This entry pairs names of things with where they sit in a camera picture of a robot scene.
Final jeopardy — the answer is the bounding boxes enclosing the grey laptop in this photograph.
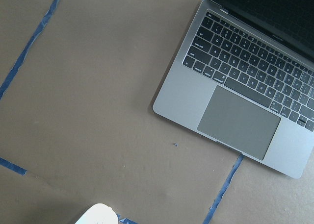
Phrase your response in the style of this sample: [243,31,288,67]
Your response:
[153,0,314,178]

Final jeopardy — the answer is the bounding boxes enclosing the white computer mouse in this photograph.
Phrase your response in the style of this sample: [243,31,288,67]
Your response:
[75,203,119,224]

